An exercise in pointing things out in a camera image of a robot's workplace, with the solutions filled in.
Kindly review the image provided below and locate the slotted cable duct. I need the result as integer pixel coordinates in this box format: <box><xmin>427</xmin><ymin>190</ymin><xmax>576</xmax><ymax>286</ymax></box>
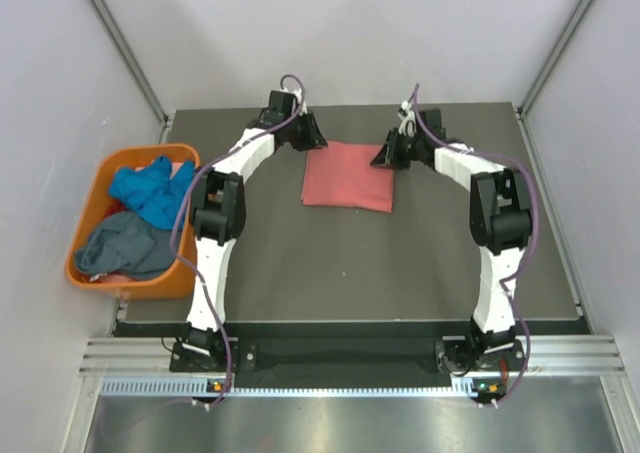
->
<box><xmin>100</xmin><ymin>376</ymin><xmax>498</xmax><ymax>400</ymax></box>

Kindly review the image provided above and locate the aluminium frame post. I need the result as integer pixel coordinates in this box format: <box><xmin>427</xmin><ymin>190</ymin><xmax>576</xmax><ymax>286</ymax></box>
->
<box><xmin>86</xmin><ymin>0</ymin><xmax>172</xmax><ymax>144</ymax></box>
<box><xmin>515</xmin><ymin>0</ymin><xmax>597</xmax><ymax>121</ymax></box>

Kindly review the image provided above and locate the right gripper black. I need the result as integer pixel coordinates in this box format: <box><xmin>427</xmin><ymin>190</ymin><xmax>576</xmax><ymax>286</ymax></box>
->
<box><xmin>370</xmin><ymin>128</ymin><xmax>425</xmax><ymax>171</ymax></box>

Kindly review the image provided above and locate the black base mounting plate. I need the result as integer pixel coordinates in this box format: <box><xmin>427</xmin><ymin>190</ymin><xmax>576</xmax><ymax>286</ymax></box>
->
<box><xmin>170</xmin><ymin>336</ymin><xmax>524</xmax><ymax>387</ymax></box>

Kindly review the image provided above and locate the grey blue t shirt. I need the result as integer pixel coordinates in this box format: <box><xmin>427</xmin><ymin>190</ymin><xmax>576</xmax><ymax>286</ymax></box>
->
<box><xmin>72</xmin><ymin>211</ymin><xmax>175</xmax><ymax>281</ymax></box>

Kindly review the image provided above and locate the right aluminium frame post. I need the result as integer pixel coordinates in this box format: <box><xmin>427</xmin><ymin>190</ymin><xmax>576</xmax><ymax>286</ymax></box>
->
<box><xmin>515</xmin><ymin>0</ymin><xmax>597</xmax><ymax>121</ymax></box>

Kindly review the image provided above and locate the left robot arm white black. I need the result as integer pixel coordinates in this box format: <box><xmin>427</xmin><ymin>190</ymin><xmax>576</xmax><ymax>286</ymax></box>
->
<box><xmin>173</xmin><ymin>87</ymin><xmax>327</xmax><ymax>372</ymax></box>

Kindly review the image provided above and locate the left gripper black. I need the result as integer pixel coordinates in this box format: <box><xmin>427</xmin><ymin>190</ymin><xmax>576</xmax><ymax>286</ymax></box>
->
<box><xmin>283</xmin><ymin>109</ymin><xmax>327</xmax><ymax>152</ymax></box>

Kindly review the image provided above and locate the orange plastic bin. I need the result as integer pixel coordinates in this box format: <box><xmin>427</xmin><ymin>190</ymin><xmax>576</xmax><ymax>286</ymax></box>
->
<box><xmin>65</xmin><ymin>143</ymin><xmax>200</xmax><ymax>300</ymax></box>

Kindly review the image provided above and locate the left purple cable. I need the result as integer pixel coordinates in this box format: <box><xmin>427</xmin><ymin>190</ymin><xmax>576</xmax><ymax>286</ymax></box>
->
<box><xmin>168</xmin><ymin>73</ymin><xmax>307</xmax><ymax>407</ymax></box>

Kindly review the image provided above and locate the left aluminium frame post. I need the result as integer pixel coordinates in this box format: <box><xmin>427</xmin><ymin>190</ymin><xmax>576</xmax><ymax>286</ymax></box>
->
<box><xmin>86</xmin><ymin>0</ymin><xmax>172</xmax><ymax>144</ymax></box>

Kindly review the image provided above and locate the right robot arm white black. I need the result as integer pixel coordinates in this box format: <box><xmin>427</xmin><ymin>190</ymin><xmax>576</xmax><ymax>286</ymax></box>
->
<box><xmin>370</xmin><ymin>101</ymin><xmax>537</xmax><ymax>375</ymax></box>

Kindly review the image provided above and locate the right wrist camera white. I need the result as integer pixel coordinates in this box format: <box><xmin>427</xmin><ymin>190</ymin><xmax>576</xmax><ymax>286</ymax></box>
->
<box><xmin>398</xmin><ymin>100</ymin><xmax>417</xmax><ymax>138</ymax></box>

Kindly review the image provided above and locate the pink t shirt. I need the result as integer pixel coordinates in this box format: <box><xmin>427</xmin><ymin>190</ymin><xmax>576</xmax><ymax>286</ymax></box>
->
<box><xmin>301</xmin><ymin>141</ymin><xmax>394</xmax><ymax>213</ymax></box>

